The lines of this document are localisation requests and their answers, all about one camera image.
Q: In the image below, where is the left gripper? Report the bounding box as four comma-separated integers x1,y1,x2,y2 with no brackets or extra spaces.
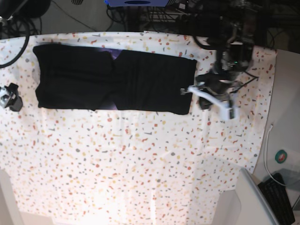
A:
195,72,242,110

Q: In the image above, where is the black t-shirt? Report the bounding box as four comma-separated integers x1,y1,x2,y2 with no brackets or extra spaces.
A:
33,44,197,115

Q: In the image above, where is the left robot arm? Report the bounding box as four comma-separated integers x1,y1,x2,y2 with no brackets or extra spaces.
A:
190,0,260,109

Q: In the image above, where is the terrazzo patterned tablecloth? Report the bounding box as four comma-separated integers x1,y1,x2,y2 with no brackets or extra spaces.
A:
0,32,277,225

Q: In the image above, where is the green tape roll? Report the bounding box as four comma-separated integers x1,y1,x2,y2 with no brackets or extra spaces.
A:
275,150,287,164

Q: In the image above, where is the black keyboard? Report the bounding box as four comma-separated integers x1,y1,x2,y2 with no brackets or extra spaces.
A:
258,178,295,225

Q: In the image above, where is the grey laptop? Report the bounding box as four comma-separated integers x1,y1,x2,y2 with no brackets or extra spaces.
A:
235,169,279,225

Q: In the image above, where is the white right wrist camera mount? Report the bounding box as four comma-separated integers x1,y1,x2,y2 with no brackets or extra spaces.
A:
0,86,15,108

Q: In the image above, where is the white cable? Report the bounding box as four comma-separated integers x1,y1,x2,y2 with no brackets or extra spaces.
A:
263,123,287,187

